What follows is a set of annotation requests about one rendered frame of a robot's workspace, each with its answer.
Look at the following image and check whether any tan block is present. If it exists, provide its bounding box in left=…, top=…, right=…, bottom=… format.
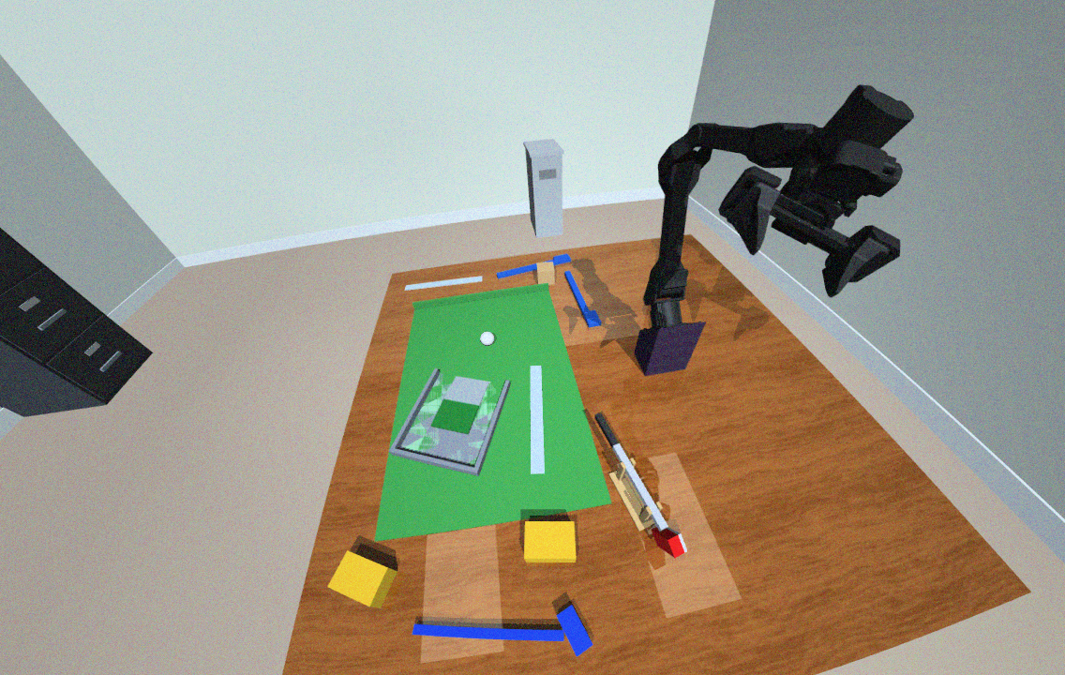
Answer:
left=537, top=262, right=555, bottom=285

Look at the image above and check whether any yellow block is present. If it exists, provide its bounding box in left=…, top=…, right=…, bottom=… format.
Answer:
left=328, top=550, right=397, bottom=608
left=524, top=521, right=576, bottom=563

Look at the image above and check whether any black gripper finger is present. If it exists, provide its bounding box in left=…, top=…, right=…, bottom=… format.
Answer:
left=727, top=182, right=781, bottom=256
left=822, top=237, right=890, bottom=297

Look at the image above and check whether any white putter shaft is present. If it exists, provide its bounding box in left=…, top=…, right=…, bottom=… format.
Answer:
left=594, top=412, right=687, bottom=558

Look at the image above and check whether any green putting mat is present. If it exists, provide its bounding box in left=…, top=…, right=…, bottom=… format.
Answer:
left=375, top=291, right=612, bottom=542

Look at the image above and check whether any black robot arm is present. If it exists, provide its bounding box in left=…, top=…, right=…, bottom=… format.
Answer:
left=643, top=85, right=914, bottom=329

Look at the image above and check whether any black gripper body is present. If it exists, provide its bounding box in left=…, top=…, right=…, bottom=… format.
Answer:
left=718, top=166, right=901, bottom=283

